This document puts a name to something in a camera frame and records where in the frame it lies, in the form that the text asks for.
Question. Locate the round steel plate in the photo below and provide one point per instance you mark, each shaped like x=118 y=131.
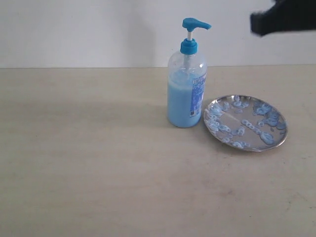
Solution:
x=245 y=123

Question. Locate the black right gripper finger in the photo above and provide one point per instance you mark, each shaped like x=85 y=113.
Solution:
x=285 y=16

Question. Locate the blue pump soap bottle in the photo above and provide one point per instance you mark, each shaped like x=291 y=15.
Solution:
x=187 y=70

